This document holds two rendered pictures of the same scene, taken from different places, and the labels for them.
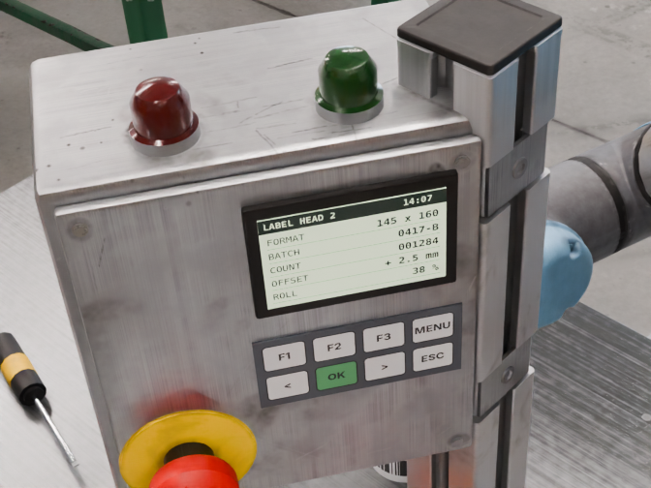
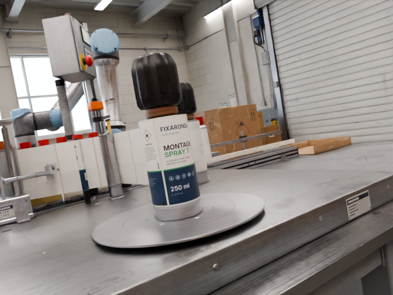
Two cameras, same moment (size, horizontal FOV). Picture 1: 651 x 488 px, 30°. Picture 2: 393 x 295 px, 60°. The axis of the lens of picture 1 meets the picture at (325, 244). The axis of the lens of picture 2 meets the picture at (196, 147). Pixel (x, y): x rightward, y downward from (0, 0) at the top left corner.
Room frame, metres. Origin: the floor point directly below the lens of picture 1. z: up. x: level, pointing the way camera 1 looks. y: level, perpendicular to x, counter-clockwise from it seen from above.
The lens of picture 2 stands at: (-0.19, 1.16, 1.04)
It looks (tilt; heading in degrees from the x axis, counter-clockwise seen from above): 3 degrees down; 280
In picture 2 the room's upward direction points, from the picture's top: 10 degrees counter-clockwise
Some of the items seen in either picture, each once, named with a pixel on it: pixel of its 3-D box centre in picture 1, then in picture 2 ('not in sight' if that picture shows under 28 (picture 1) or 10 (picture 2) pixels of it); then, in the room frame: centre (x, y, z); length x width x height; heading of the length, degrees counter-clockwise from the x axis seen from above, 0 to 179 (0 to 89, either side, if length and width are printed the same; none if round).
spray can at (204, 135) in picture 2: not in sight; (202, 141); (0.02, -0.21, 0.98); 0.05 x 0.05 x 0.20
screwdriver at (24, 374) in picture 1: (36, 400); not in sight; (0.82, 0.30, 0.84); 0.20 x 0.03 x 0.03; 29
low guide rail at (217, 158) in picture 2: not in sight; (204, 161); (0.02, -0.16, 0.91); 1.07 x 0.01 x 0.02; 44
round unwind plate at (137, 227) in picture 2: not in sight; (179, 216); (-0.03, 0.56, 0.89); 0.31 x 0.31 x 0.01
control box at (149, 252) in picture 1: (270, 269); (71, 51); (0.39, 0.02, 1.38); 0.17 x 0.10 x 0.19; 99
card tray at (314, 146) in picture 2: not in sight; (311, 146); (-0.46, -0.68, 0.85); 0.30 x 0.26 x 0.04; 44
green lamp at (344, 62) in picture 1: (348, 78); not in sight; (0.38, -0.01, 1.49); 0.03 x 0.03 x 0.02
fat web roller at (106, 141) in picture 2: not in sight; (111, 166); (0.23, 0.24, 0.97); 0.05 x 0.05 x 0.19
